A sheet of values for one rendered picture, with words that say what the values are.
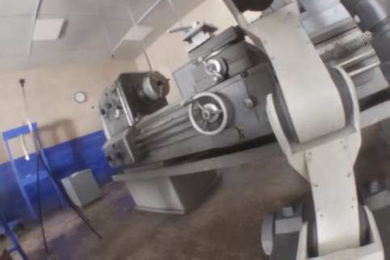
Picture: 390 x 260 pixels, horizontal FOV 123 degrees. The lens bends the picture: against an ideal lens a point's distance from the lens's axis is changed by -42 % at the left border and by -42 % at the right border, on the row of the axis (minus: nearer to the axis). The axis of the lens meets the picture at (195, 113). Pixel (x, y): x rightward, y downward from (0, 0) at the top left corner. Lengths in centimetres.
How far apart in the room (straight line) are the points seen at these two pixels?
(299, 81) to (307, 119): 7
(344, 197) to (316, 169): 10
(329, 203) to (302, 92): 25
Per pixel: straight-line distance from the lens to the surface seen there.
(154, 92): 154
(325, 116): 36
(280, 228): 76
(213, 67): 76
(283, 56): 41
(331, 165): 43
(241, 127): 84
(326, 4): 110
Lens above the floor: 70
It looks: 1 degrees up
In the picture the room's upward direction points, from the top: 23 degrees counter-clockwise
